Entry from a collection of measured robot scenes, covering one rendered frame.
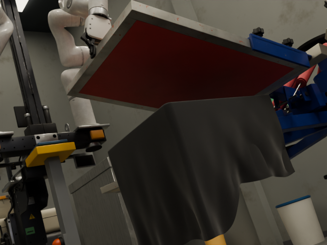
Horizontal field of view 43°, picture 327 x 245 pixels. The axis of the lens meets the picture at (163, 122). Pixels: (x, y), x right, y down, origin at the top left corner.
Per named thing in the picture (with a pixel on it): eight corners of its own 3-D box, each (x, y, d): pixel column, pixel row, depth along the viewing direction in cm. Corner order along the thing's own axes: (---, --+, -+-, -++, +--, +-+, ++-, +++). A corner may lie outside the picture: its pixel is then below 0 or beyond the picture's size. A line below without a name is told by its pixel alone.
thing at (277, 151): (217, 236, 118) (171, 101, 130) (209, 238, 121) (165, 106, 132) (314, 202, 145) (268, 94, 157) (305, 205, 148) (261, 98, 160)
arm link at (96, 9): (106, 22, 164) (106, 28, 163) (85, 16, 160) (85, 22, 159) (114, 11, 159) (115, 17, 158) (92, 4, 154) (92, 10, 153)
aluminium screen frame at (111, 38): (131, 9, 127) (131, -1, 129) (66, 95, 171) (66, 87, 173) (308, 66, 166) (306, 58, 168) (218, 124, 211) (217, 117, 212)
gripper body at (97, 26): (106, 26, 164) (107, 50, 159) (81, 19, 159) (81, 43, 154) (114, 15, 158) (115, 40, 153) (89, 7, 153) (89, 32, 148)
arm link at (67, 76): (65, 106, 197) (57, 76, 201) (92, 102, 203) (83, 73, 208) (69, 96, 189) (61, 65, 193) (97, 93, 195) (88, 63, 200)
